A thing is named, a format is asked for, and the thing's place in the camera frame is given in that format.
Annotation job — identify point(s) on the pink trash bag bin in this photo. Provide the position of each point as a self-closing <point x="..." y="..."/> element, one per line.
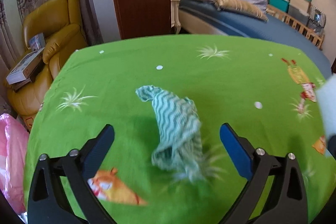
<point x="14" y="140"/>

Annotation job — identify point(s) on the small blue box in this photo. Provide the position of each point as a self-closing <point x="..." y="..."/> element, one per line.
<point x="37" y="42"/>

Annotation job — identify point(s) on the gold striped pillow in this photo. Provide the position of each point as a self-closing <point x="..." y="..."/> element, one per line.
<point x="241" y="7"/>

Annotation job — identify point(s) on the blue bed mattress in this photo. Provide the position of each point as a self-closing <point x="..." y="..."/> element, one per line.
<point x="198" y="17"/>

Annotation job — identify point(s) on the grey storage bin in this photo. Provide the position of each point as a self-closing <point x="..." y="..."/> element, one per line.
<point x="298" y="14"/>

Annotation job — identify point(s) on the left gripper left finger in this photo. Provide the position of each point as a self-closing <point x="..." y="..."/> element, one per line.
<point x="48" y="202"/>

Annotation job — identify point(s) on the green cartoon bed sheet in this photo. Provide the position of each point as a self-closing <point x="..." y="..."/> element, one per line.
<point x="254" y="85"/>

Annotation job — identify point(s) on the wooden crib rail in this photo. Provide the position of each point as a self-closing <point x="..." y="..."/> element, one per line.
<point x="296" y="25"/>

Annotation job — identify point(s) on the white nightstand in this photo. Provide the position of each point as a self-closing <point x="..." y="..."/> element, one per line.
<point x="175" y="23"/>

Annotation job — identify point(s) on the checkered framed item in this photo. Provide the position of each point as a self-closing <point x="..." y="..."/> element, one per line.
<point x="317" y="18"/>

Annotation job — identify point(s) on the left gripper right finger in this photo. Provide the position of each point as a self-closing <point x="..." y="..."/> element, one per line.
<point x="286" y="201"/>

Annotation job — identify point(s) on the yellow leather armchair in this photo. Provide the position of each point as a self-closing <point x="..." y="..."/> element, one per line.
<point x="61" y="24"/>

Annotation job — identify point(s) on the green striped cloth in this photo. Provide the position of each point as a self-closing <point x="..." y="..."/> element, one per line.
<point x="180" y="144"/>

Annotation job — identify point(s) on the white box on armchair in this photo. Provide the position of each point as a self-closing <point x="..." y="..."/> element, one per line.
<point x="25" y="67"/>

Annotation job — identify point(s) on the lower teal storage bin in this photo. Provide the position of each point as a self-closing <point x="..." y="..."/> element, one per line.
<point x="282" y="5"/>

